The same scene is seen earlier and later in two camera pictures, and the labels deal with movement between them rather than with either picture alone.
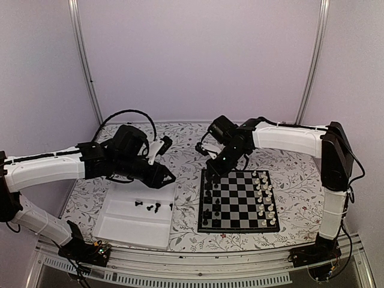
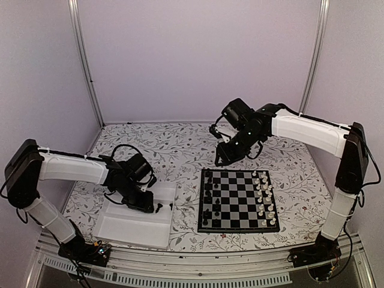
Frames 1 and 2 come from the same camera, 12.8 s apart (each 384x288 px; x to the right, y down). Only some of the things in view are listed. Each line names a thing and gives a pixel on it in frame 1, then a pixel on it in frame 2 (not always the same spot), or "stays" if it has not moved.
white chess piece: (267, 192) stays
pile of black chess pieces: (157, 205) stays
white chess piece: (265, 186) stays
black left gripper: (159, 173) -> (144, 204)
